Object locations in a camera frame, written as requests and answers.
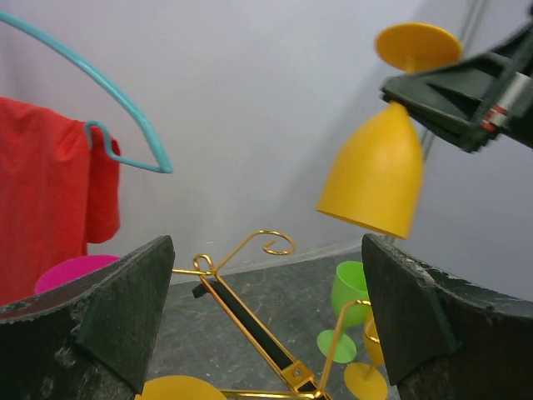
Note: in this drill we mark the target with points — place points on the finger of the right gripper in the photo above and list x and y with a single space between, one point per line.
464 101

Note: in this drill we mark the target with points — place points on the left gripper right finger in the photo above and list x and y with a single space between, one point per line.
443 337

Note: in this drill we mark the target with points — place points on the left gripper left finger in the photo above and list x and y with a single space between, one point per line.
92 338

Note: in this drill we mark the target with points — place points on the pink wine glass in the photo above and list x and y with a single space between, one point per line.
71 270

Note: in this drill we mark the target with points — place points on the orange wine glass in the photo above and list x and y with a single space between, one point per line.
178 387
376 178
363 380

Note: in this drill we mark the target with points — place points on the orange wine glass front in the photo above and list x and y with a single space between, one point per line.
376 178

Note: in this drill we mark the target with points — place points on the red cloth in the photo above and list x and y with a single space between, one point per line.
59 193

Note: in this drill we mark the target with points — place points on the gold wire glass rack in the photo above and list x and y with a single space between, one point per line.
299 380

